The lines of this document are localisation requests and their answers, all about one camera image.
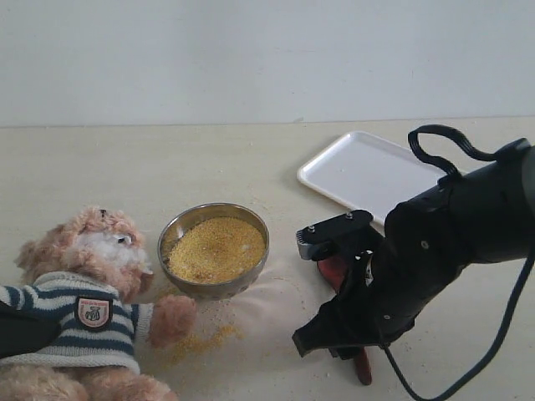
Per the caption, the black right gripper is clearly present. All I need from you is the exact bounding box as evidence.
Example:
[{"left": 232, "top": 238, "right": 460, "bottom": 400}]
[{"left": 292, "top": 186, "right": 470, "bottom": 358}]

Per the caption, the black camera cable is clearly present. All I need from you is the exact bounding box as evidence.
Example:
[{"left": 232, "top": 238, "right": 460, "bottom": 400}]
[{"left": 382, "top": 124, "right": 535, "bottom": 401}]

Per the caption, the yellow millet in bowl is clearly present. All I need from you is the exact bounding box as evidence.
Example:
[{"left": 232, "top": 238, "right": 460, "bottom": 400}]
[{"left": 168, "top": 217, "right": 266, "bottom": 284}]

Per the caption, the spilled yellow millet pile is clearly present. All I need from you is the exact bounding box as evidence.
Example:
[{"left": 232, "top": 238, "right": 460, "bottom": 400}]
[{"left": 156, "top": 299, "right": 243, "bottom": 363}]

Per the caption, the plush teddy bear striped sweater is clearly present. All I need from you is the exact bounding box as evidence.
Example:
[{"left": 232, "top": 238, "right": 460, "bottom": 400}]
[{"left": 1, "top": 206, "right": 196, "bottom": 400}]

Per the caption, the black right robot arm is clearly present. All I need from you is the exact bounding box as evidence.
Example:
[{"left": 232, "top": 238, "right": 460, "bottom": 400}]
[{"left": 293, "top": 140, "right": 534, "bottom": 358}]

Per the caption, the steel bowl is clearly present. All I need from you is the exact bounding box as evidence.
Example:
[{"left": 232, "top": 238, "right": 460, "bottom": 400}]
[{"left": 157, "top": 202, "right": 269, "bottom": 300}]

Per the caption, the dark red wooden spoon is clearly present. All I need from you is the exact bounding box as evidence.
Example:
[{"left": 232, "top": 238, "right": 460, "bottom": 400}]
[{"left": 317, "top": 256, "right": 373, "bottom": 386}]

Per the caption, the white rectangular plastic tray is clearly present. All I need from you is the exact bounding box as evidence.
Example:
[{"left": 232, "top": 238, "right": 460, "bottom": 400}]
[{"left": 297, "top": 131, "right": 445, "bottom": 226}]

